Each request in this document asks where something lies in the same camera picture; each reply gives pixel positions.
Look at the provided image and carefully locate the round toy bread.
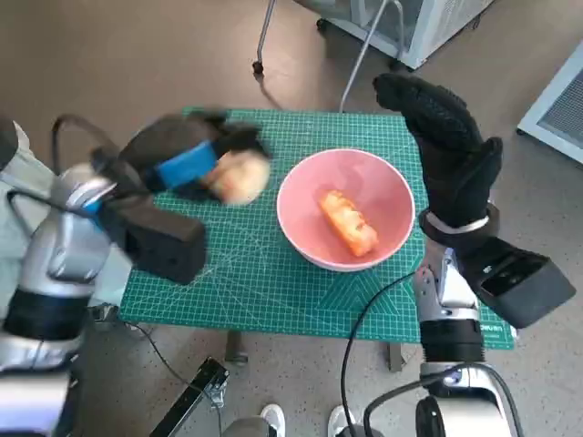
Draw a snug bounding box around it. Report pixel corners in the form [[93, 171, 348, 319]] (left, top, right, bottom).
[[207, 149, 270, 206]]

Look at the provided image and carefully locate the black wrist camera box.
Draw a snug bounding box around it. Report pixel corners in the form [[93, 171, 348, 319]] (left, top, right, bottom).
[[102, 194, 208, 287], [455, 235, 578, 330]]

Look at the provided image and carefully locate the white appliance with grille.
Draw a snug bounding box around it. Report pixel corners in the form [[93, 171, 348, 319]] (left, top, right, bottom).
[[516, 43, 583, 166]]

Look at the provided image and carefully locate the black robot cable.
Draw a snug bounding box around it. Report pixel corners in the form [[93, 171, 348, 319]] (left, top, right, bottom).
[[340, 271, 425, 437]]

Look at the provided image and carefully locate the grey table leg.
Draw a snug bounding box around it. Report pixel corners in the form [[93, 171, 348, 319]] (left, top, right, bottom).
[[387, 341, 406, 373], [225, 330, 248, 368]]

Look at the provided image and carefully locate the pink bowl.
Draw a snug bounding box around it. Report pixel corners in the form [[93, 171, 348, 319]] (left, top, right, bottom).
[[276, 147, 416, 273]]

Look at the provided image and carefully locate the white cabinet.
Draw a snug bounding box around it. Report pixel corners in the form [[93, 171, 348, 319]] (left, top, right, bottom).
[[315, 0, 498, 70]]

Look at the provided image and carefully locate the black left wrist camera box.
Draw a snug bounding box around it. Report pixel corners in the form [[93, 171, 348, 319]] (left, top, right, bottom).
[[102, 194, 208, 287]]

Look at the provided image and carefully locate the black metal stand bar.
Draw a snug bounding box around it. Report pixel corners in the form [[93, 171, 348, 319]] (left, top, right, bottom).
[[148, 357, 230, 437]]

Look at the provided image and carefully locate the person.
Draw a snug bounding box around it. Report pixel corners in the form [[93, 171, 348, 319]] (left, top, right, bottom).
[[222, 402, 353, 437]]

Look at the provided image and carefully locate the long toy bread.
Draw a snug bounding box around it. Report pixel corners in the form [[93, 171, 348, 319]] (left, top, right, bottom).
[[317, 189, 380, 258]]

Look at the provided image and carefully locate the thin black floor cable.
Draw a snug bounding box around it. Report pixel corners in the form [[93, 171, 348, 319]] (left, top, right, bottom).
[[123, 321, 202, 393]]

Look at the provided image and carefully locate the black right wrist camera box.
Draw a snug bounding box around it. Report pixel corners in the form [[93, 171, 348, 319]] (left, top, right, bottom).
[[455, 235, 578, 330]]

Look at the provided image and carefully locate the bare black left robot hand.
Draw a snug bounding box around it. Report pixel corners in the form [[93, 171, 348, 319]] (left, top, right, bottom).
[[120, 107, 274, 201]]

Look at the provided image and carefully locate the grey metal chair frame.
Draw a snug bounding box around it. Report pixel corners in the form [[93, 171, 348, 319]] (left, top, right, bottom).
[[251, 0, 407, 115]]

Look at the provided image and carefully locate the green cutting mat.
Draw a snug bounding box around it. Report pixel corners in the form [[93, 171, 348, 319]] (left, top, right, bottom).
[[117, 107, 517, 351]]

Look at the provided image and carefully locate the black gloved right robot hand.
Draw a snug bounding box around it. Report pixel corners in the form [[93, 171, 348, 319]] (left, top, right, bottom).
[[372, 72, 505, 229]]

